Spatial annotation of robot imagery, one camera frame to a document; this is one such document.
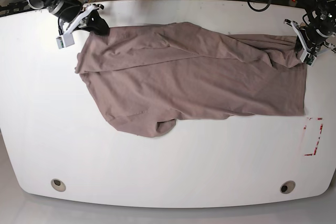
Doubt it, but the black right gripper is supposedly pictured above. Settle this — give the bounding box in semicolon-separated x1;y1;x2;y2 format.
26;0;109;36

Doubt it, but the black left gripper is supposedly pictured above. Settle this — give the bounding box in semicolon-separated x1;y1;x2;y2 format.
294;5;335;53

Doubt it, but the mauve T-shirt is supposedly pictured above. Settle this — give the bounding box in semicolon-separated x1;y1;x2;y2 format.
75;23;307;137

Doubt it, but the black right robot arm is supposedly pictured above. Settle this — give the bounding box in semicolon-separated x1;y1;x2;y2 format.
26;0;109;36

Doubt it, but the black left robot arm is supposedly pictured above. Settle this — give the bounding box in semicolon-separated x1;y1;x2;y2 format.
296;0;335;55

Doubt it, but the red tape rectangle marking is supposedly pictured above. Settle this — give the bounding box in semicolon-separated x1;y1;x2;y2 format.
301;117;324;157

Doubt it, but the right table grommet hole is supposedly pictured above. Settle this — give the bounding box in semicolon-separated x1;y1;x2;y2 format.
280;180;296;194

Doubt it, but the table grommet hole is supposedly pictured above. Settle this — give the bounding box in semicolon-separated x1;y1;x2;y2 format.
280;180;296;194
51;179;66;192

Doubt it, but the left table grommet hole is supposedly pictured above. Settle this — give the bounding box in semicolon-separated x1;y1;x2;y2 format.
51;179;66;192

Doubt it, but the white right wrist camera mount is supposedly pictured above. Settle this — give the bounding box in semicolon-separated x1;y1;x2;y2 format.
56;4;104;49

